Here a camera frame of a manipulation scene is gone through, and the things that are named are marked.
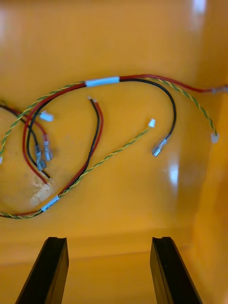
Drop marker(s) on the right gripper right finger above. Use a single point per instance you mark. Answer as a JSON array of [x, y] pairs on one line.
[[171, 273]]

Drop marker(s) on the yellow-orange plastic bin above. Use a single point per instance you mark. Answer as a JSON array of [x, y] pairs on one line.
[[133, 35]]

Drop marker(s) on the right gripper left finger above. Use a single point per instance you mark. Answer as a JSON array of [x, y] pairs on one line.
[[45, 273]]

